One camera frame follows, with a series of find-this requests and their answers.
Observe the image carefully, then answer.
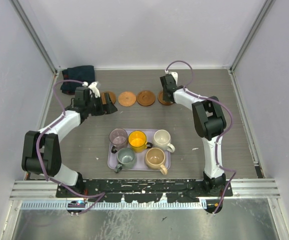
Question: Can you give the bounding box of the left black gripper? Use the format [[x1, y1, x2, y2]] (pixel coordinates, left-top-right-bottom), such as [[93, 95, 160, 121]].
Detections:
[[85, 93, 117, 117]]

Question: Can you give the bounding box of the brown wooden round coaster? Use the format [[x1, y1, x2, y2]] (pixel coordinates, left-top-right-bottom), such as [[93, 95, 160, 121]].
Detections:
[[157, 90, 174, 106]]

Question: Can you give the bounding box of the light cork coaster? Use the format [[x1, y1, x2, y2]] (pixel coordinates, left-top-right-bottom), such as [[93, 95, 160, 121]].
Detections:
[[118, 91, 137, 107]]

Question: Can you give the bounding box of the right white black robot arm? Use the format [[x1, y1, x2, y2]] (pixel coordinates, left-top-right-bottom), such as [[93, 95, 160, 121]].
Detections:
[[160, 72, 227, 197]]

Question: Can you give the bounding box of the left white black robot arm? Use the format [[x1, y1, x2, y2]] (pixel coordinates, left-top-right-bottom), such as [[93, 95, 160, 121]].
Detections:
[[21, 86, 118, 198]]

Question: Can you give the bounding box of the dark brown wooden coaster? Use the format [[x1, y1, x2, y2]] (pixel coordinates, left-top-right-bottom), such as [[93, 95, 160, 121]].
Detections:
[[136, 90, 156, 107]]

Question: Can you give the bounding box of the purple glass mug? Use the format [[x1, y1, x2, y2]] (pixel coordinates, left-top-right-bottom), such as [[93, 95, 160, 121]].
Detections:
[[109, 128, 128, 154]]

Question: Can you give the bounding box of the lavender plastic tray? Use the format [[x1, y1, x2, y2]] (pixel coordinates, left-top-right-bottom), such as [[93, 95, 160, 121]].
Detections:
[[107, 129, 171, 171]]

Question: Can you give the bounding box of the dark blue folded cloth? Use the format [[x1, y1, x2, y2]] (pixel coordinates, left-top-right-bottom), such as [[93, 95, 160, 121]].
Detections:
[[60, 65, 96, 95]]

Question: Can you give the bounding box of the white ceramic mug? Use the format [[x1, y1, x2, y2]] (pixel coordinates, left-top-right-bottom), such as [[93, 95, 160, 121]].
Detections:
[[152, 129, 175, 153]]

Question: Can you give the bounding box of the yellow mug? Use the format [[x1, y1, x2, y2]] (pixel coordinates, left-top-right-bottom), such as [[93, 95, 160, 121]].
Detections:
[[128, 130, 153, 153]]

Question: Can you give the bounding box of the grey ceramic mug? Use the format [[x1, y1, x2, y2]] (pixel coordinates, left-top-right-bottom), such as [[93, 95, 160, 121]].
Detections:
[[114, 147, 137, 173]]

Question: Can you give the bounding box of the beige ceramic mug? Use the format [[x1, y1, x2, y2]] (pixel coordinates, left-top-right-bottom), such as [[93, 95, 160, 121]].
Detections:
[[144, 147, 168, 175]]

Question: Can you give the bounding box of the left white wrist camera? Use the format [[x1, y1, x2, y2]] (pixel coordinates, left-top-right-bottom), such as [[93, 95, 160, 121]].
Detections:
[[82, 81, 101, 98]]

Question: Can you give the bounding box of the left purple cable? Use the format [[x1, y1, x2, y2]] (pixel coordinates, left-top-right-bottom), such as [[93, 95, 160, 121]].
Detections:
[[35, 79, 107, 215]]

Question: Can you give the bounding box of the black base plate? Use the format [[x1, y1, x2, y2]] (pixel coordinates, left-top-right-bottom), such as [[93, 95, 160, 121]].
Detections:
[[55, 178, 234, 204]]

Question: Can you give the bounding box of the white slotted cable duct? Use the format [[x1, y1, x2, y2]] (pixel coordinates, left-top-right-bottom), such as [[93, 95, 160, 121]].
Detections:
[[20, 200, 207, 211]]

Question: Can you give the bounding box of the aluminium front rail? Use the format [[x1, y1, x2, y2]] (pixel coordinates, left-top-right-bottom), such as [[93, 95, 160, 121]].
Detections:
[[9, 178, 281, 201]]

